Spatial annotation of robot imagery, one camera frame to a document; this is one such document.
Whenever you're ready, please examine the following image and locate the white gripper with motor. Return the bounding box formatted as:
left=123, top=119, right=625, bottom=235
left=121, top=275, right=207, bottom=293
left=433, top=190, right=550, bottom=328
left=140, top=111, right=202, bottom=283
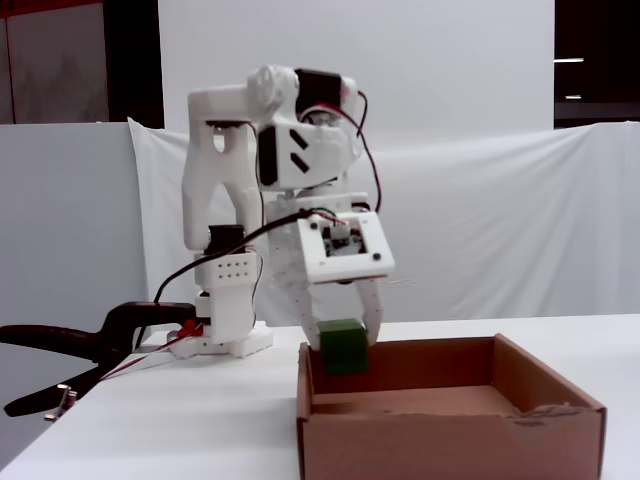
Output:
left=264, top=192, right=386, bottom=350

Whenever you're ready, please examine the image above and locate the green cube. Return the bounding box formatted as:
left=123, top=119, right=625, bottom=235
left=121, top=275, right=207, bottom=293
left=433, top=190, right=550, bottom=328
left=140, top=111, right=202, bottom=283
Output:
left=316, top=317, right=371, bottom=377

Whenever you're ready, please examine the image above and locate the brown cardboard box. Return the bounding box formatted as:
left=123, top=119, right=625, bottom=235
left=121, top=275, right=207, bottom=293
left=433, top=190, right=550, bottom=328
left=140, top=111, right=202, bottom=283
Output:
left=295, top=332, right=609, bottom=480

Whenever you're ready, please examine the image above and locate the white cloth backdrop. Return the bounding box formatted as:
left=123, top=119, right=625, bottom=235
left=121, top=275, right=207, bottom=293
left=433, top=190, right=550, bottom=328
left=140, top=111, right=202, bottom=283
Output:
left=126, top=116, right=640, bottom=327

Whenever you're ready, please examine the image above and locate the black table clamp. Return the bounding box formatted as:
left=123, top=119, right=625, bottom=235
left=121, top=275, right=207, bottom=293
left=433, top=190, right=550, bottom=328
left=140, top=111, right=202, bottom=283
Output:
left=0, top=300, right=197, bottom=420

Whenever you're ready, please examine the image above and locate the white backdrop board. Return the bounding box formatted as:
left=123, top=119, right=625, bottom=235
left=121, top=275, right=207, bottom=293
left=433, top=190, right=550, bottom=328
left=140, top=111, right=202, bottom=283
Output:
left=156, top=0, right=557, bottom=151

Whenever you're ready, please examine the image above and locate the grey partition panel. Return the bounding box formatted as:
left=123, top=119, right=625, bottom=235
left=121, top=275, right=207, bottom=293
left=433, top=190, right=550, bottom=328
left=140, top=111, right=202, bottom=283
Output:
left=0, top=119, right=151, bottom=381

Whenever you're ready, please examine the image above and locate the brown wooden door panel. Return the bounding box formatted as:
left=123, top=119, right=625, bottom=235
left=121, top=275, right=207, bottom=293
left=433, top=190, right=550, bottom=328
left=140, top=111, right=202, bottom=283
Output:
left=0, top=0, right=110, bottom=126

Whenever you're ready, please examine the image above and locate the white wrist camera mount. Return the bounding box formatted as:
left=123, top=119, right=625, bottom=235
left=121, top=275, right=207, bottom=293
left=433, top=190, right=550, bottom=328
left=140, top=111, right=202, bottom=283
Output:
left=296, top=210, right=397, bottom=287

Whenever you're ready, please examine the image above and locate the red black servo cable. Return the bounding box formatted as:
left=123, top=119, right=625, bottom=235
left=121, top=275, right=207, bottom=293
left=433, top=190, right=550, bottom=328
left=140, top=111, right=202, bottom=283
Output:
left=298, top=91, right=385, bottom=212

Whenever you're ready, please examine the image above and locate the red white base cable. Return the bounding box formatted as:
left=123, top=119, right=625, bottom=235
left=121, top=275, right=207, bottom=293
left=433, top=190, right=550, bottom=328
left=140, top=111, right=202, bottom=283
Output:
left=98, top=319, right=206, bottom=382

